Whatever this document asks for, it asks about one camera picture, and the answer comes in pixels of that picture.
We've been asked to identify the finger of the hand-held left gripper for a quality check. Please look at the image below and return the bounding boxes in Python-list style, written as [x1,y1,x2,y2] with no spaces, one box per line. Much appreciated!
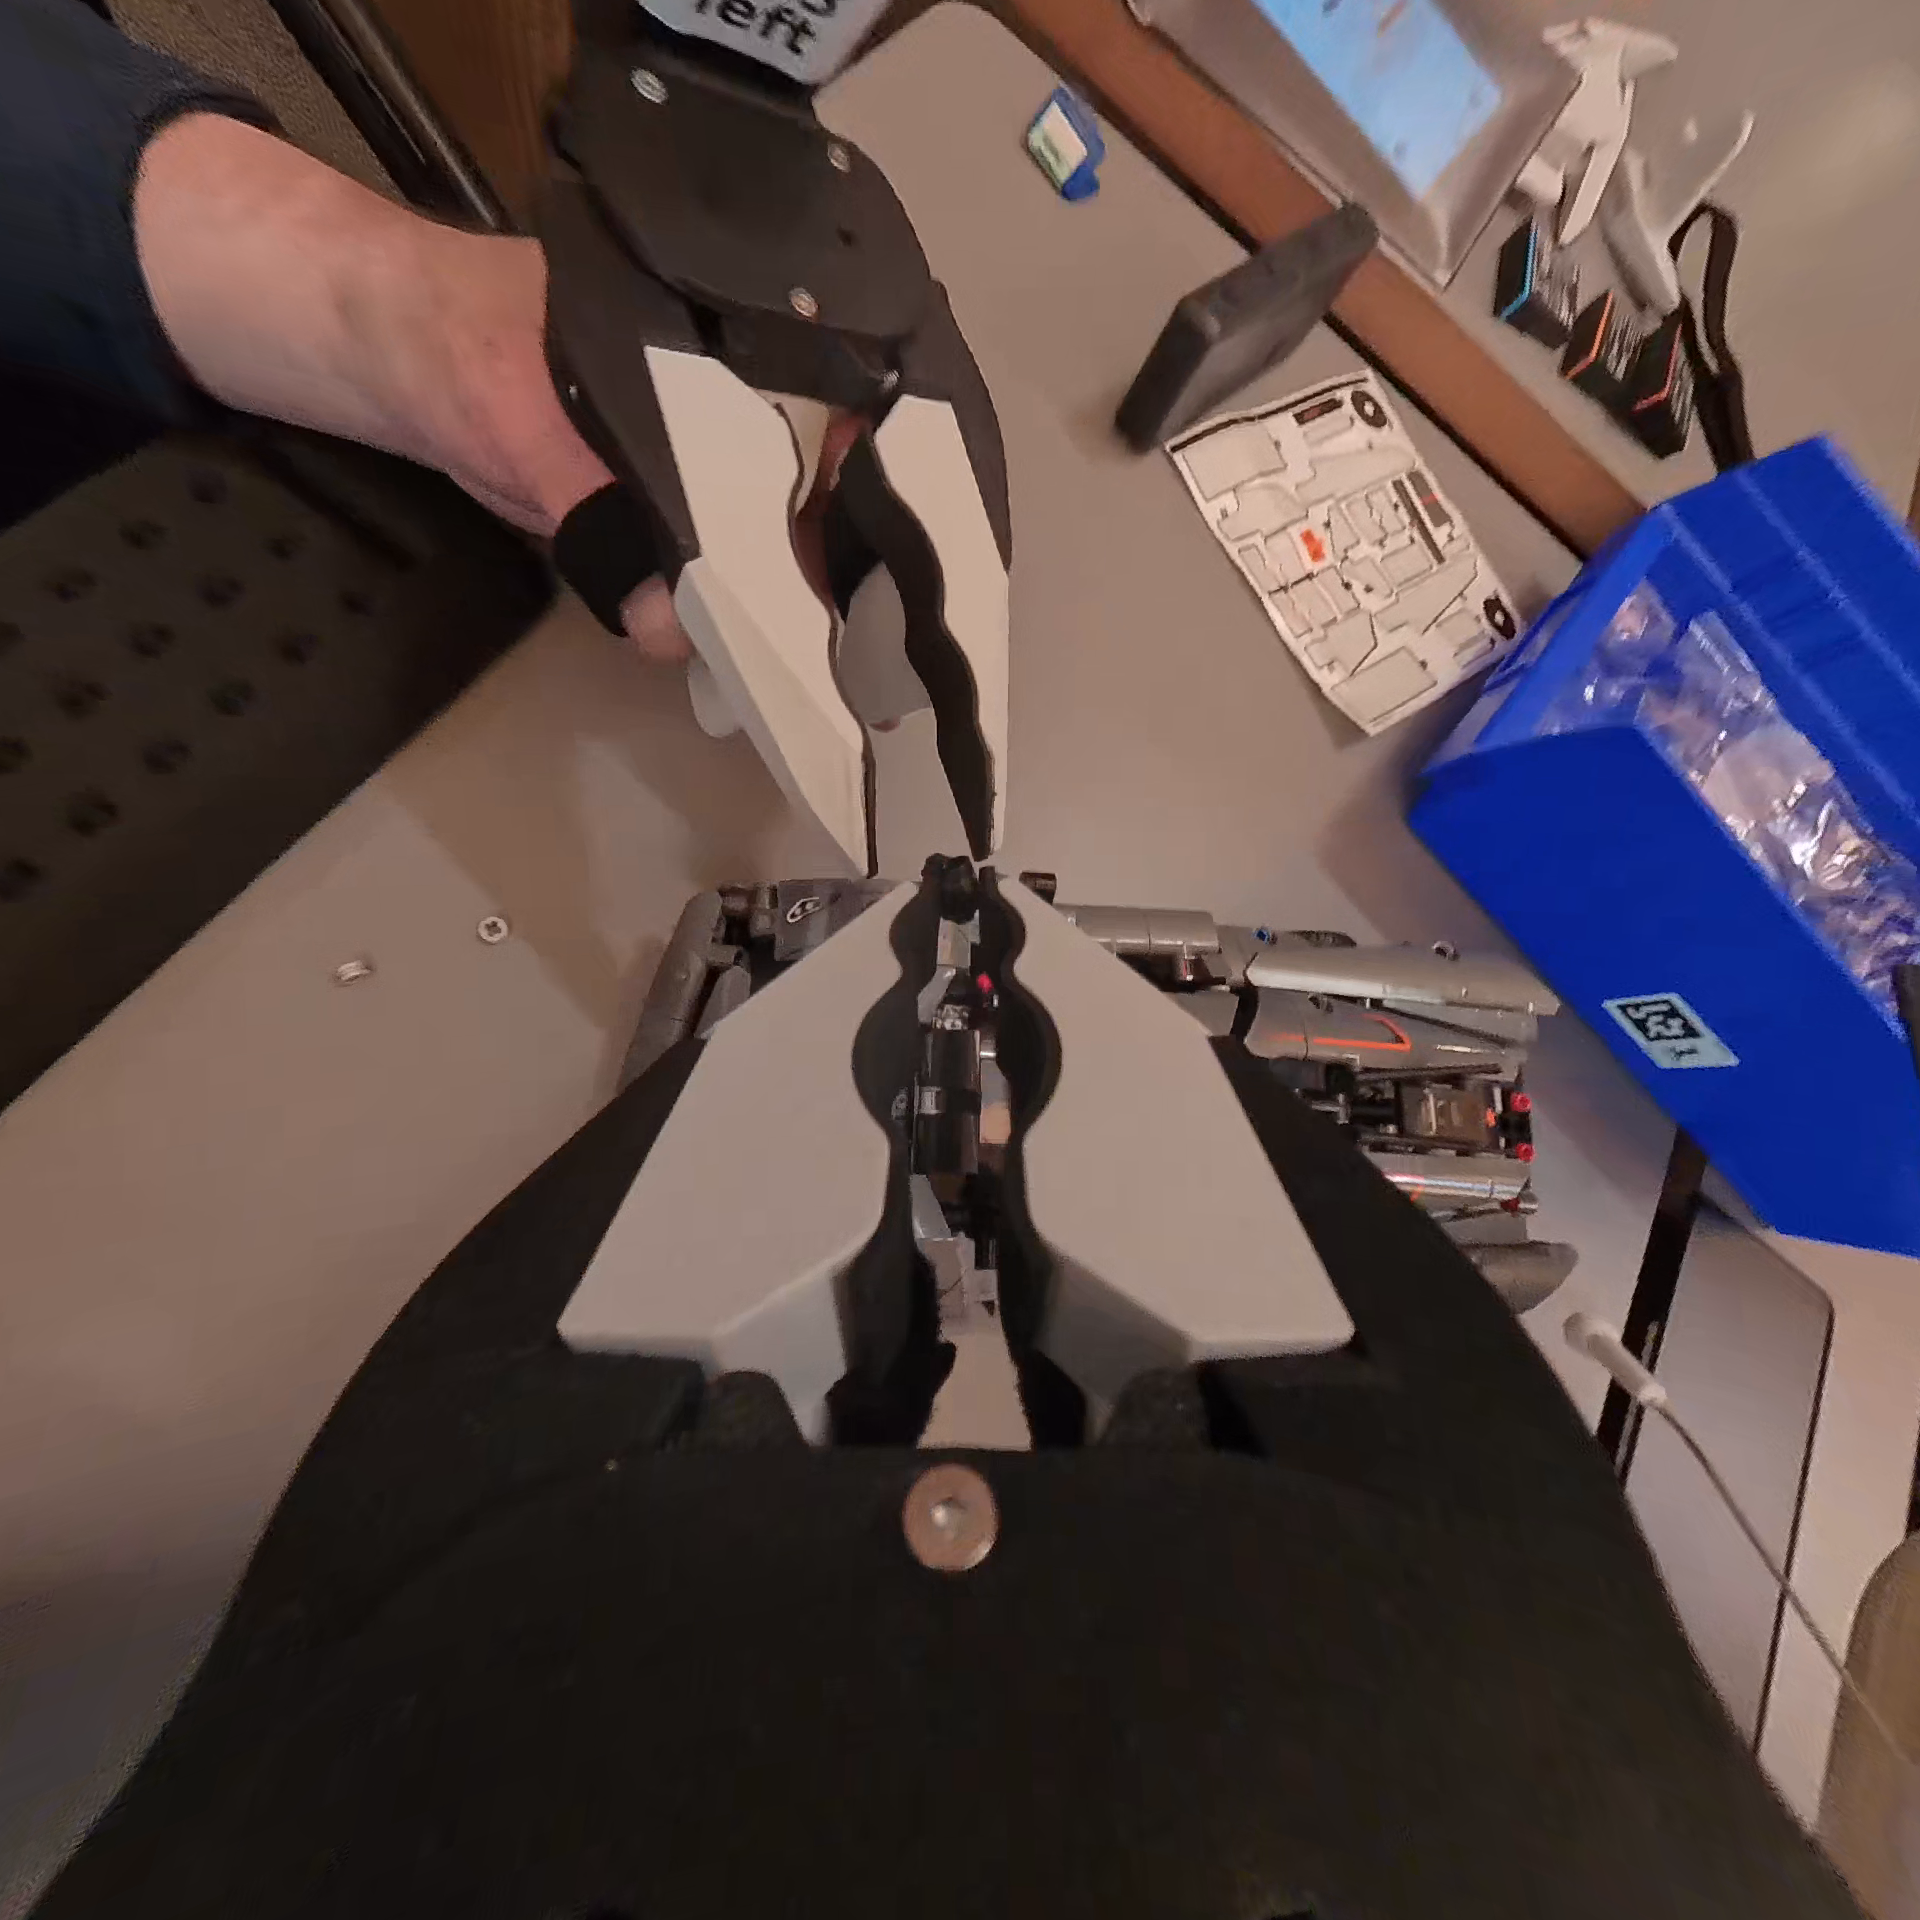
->
[824,393,1014,865]
[643,347,877,876]

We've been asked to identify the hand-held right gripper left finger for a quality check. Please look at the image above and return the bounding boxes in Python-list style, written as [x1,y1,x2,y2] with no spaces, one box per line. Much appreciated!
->
[558,877,951,1445]

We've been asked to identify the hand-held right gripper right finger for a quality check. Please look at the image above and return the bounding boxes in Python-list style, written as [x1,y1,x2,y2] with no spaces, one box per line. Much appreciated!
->
[986,873,1357,1444]

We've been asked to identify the grey lego car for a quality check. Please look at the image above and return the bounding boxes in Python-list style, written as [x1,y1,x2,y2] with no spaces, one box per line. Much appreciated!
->
[621,863,1578,1321]

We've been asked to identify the dark grey lego fender piece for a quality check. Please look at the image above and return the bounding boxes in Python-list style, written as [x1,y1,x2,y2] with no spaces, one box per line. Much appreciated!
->
[750,881,900,963]

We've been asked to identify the person's left forearm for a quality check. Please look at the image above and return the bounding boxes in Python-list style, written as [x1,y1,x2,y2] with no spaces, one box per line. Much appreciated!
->
[0,0,295,449]

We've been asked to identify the lego sticker sheet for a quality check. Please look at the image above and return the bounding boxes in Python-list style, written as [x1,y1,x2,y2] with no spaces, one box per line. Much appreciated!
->
[1165,373,1529,738]

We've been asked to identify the person's left hand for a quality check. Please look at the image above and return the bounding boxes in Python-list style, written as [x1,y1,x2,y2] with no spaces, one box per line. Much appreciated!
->
[225,139,707,664]

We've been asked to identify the wooden pillar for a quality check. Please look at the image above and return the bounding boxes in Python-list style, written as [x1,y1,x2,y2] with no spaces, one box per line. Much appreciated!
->
[359,0,564,228]

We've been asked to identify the small blue object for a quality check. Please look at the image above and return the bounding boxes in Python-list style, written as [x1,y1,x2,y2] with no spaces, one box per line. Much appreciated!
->
[1024,89,1110,199]

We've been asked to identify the black rectangular case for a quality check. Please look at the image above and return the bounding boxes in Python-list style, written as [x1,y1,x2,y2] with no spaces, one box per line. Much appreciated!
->
[1112,203,1380,455]

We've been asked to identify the blue storage bin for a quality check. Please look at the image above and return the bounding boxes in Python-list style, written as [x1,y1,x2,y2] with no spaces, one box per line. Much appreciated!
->
[1406,433,1920,1261]

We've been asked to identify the black perforated chair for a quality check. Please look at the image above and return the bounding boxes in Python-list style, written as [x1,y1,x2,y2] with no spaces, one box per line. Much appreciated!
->
[0,433,558,1112]

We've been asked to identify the black battery blue end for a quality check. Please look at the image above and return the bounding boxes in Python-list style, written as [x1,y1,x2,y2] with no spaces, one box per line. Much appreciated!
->
[1494,223,1580,349]

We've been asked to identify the phone in clear pouch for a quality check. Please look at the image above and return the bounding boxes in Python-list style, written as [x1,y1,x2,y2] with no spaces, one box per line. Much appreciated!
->
[1141,0,1578,286]

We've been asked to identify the black battery orange end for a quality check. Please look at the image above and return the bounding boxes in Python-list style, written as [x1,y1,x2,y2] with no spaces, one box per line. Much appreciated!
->
[1556,290,1639,388]
[1626,314,1705,455]

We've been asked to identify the clear plastic bag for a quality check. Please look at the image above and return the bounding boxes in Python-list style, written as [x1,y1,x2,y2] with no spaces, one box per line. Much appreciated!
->
[1560,580,1920,998]

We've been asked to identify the white plastic holder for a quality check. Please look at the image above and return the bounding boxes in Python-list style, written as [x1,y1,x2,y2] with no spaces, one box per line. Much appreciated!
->
[1608,111,1758,309]

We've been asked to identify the white plastic part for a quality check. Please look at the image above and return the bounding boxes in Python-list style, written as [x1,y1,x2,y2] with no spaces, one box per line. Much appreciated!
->
[1508,21,1682,248]

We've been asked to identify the black strap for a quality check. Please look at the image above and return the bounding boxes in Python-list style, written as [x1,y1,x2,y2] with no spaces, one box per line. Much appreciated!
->
[1662,203,1754,469]

